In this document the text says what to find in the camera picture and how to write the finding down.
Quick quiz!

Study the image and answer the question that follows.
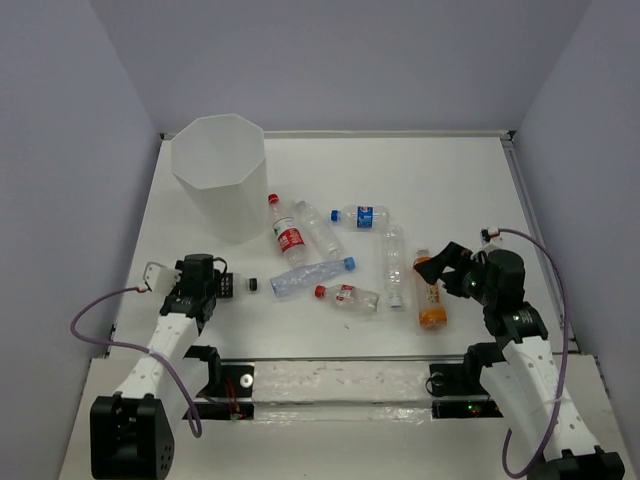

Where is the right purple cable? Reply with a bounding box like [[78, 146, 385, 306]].
[[501, 227, 571, 480]]

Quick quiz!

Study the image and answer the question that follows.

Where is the black label black cap bottle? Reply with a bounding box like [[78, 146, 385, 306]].
[[216, 272, 259, 300]]

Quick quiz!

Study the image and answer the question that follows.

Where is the clear unlabelled crushed bottle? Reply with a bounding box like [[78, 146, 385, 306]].
[[293, 199, 345, 261]]

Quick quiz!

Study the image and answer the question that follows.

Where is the white octagonal plastic bin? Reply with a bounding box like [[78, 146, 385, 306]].
[[170, 114, 268, 243]]

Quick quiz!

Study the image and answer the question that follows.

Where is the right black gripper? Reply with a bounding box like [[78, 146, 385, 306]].
[[412, 241, 495, 305]]

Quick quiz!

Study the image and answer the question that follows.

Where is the orange tea bottle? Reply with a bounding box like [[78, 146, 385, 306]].
[[412, 270, 448, 330]]

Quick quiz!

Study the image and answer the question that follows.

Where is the clear bottle blue cap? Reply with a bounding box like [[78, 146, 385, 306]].
[[269, 257, 356, 298]]

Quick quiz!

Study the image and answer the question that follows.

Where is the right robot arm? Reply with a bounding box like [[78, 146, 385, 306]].
[[414, 242, 625, 479]]

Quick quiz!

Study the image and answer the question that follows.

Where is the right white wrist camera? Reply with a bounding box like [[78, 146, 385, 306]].
[[481, 227, 503, 253]]

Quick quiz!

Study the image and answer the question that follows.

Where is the purple cable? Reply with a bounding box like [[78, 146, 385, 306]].
[[501, 227, 571, 480], [69, 285, 203, 439]]

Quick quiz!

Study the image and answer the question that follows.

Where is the crushed red cap cola bottle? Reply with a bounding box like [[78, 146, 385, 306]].
[[314, 284, 379, 315]]

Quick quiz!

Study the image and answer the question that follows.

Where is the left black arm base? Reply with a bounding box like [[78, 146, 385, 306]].
[[195, 362, 255, 421]]

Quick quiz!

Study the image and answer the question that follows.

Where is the clear ribbed white cap bottle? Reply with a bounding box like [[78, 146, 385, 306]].
[[382, 225, 406, 310]]

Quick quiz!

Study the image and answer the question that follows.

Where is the aluminium table frame rail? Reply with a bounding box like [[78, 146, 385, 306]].
[[158, 132, 561, 359]]

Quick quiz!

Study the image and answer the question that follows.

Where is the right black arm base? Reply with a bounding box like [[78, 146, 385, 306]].
[[425, 363, 502, 420]]

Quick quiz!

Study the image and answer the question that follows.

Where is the blue label water bottle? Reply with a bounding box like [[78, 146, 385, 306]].
[[329, 205, 389, 231]]

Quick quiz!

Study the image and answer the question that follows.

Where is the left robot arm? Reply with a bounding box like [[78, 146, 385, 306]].
[[89, 253, 227, 479]]

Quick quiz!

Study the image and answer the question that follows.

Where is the red cap red label bottle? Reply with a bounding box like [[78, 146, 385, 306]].
[[268, 193, 307, 268]]

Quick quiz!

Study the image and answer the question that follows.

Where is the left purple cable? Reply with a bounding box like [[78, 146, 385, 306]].
[[69, 285, 203, 439]]

